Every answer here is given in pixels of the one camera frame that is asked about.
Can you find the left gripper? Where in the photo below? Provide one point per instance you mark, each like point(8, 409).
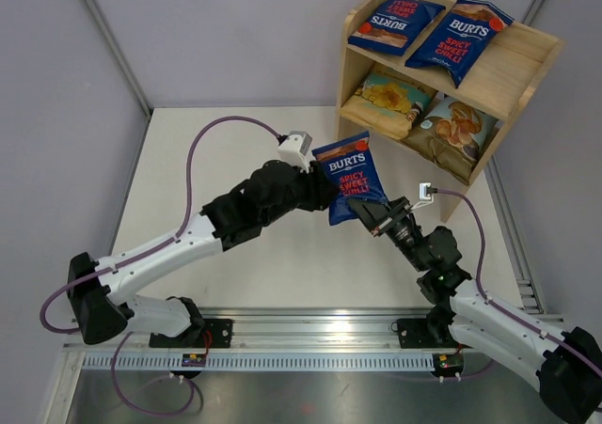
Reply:
point(321, 191)

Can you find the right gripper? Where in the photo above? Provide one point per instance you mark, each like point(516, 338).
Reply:
point(371, 212)

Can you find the blue Burts bag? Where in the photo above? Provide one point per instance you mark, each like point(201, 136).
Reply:
point(460, 38)
point(395, 25)
point(349, 164)

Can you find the tan kettle chips bag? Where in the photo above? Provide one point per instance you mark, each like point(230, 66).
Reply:
point(388, 102)

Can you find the light blue cassava chips bag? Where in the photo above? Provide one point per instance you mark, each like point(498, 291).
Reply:
point(452, 136)

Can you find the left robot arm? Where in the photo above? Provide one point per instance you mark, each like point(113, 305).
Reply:
point(104, 293)

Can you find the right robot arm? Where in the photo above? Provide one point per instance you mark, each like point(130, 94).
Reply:
point(564, 367)

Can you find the wooden two-tier shelf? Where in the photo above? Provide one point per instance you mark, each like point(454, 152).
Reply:
point(501, 83)

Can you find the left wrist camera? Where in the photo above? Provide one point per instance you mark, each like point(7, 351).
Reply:
point(293, 149)

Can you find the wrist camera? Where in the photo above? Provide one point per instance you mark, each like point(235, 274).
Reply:
point(426, 196)
point(293, 149)

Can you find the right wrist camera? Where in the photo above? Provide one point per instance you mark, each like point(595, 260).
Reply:
point(426, 196)

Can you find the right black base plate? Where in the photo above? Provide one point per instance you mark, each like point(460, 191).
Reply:
point(421, 333)

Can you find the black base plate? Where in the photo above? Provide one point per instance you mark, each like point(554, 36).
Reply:
point(217, 333)
point(421, 333)

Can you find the aluminium mounting rail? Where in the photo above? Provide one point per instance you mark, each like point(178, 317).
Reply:
point(314, 330)

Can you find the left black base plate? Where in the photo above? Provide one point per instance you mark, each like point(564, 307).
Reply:
point(217, 333)

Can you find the white slotted cable duct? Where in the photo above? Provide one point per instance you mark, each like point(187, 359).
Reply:
point(361, 362)

